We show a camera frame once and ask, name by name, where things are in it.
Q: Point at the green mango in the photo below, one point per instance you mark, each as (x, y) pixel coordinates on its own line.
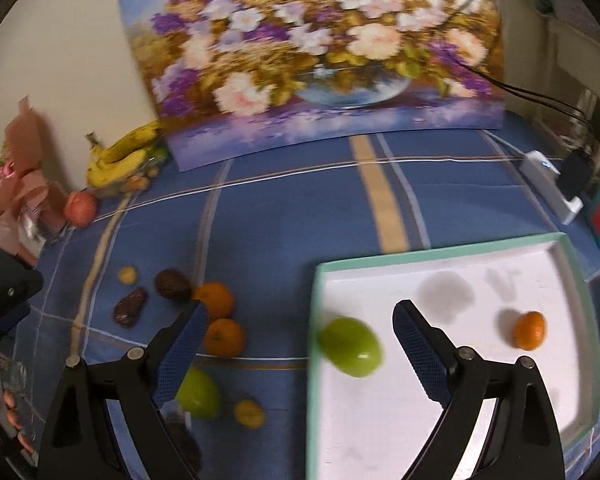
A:
(352, 347)

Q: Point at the flower painting poster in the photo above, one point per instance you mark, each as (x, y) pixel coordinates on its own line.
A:
(310, 60)

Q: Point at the white tray with teal rim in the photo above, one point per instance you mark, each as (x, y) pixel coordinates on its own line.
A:
(485, 300)

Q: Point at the yellow banana bunch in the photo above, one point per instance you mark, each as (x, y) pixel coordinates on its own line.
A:
(122, 152)

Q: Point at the small yellow round fruit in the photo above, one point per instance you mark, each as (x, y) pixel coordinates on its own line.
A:
(250, 412)

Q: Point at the clear packet of small fruits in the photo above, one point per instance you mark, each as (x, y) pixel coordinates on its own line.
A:
(147, 170)

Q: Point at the small green jujube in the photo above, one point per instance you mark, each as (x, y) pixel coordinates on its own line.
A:
(200, 392)

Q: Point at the person's left hand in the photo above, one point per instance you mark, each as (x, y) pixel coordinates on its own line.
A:
(15, 417)

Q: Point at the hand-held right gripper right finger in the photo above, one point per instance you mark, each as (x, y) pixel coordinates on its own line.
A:
(420, 355)

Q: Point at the black charger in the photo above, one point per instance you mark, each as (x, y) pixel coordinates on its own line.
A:
(575, 172)

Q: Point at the small tan round fruit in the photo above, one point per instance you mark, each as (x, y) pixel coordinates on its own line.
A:
(127, 275)

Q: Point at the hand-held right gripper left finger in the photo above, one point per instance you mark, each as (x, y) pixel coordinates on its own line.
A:
(180, 357)

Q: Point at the blue plaid blanket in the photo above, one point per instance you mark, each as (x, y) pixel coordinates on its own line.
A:
(290, 230)

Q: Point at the white power strip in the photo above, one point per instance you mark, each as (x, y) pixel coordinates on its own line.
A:
(545, 175)

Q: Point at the orange tangerine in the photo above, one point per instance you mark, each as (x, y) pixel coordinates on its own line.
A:
(216, 299)
(530, 330)
(226, 337)

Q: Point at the dark red wrinkled date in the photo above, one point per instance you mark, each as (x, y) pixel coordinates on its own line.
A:
(130, 306)

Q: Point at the red apple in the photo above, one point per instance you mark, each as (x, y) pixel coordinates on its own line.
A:
(80, 208)

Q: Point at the round brown wrinkled fruit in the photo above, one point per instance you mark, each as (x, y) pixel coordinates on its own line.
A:
(172, 284)

